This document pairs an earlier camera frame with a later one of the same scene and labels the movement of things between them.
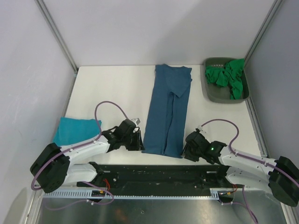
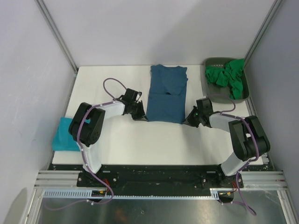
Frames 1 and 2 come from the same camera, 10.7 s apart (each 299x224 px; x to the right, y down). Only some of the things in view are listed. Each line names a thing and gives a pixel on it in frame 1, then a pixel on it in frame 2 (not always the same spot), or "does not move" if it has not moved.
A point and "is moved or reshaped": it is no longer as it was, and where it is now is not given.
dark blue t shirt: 166,124 is moved or reshaped
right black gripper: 187,154 → 189,121
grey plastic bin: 218,94 does not move
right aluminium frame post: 274,9 does not move
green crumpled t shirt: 230,75 does not move
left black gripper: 138,144 → 141,115
